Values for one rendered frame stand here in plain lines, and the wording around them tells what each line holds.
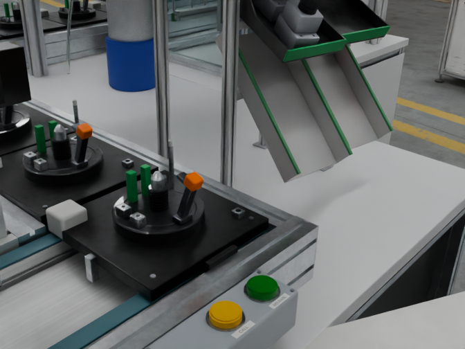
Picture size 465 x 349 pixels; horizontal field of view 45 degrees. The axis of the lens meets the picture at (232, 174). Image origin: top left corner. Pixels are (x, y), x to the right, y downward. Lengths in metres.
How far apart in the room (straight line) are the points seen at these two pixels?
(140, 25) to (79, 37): 0.47
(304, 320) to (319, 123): 0.36
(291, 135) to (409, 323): 0.36
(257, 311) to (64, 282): 0.29
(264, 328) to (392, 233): 0.44
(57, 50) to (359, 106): 1.24
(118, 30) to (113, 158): 0.72
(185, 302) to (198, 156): 0.64
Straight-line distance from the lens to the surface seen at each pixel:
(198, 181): 0.76
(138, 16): 1.70
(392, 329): 0.87
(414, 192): 1.24
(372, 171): 1.30
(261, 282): 0.73
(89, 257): 0.80
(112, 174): 1.00
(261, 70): 1.01
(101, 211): 0.89
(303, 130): 1.00
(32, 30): 1.90
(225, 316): 0.68
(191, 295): 0.73
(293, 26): 0.88
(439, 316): 0.92
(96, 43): 2.17
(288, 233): 0.86
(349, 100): 1.13
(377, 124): 1.13
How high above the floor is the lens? 1.42
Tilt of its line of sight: 27 degrees down
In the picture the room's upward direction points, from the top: 2 degrees clockwise
